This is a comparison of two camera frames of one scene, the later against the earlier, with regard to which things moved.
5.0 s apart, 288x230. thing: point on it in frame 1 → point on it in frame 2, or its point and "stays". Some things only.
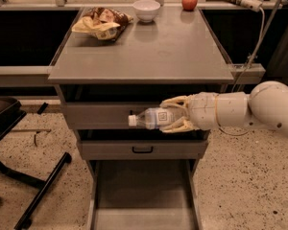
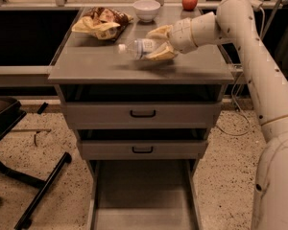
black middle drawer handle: [142, 151] stays
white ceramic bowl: [146, 10] stays
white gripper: [203, 111] → [181, 35]
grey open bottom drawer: [144, 194] stays
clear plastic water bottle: [152, 118] → [139, 48]
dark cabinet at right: [281, 43] stays
